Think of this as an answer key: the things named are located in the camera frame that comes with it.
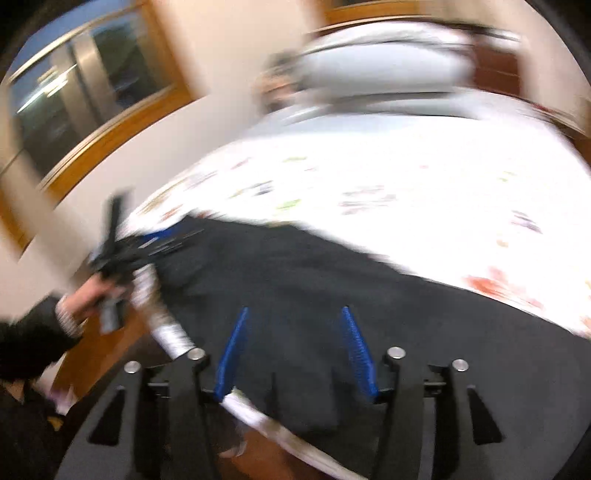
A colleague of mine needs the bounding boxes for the person's left forearm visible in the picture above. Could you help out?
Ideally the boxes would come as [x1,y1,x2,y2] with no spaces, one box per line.
[0,295,85,380]

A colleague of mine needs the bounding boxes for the black pants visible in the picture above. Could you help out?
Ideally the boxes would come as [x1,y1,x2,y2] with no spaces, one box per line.
[152,217,591,480]

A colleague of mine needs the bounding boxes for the person's dark clothing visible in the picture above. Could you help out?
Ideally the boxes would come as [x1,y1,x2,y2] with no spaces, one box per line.
[0,378,80,480]

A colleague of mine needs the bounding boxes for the person's left hand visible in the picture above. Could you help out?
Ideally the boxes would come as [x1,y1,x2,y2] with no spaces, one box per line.
[68,274,126,320]

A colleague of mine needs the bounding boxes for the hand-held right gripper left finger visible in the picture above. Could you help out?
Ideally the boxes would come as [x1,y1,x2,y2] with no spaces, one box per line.
[55,307,250,480]

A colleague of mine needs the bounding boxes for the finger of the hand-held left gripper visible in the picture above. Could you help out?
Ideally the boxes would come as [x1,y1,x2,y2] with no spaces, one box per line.
[133,226,206,260]

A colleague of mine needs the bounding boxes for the large wooden framed window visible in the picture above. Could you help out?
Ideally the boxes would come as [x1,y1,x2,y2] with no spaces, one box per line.
[0,0,197,252]

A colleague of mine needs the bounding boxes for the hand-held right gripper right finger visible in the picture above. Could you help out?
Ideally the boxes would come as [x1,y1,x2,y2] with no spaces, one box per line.
[341,305,505,480]

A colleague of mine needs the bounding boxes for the floral patterned quilt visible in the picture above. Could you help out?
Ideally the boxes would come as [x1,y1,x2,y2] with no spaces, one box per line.
[124,124,591,480]

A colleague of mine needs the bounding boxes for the dark wooden headboard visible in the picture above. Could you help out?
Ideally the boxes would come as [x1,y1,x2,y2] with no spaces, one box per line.
[471,30,529,99]

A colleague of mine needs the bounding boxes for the folded light blue duvet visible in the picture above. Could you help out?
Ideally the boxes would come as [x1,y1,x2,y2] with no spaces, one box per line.
[295,23,477,101]

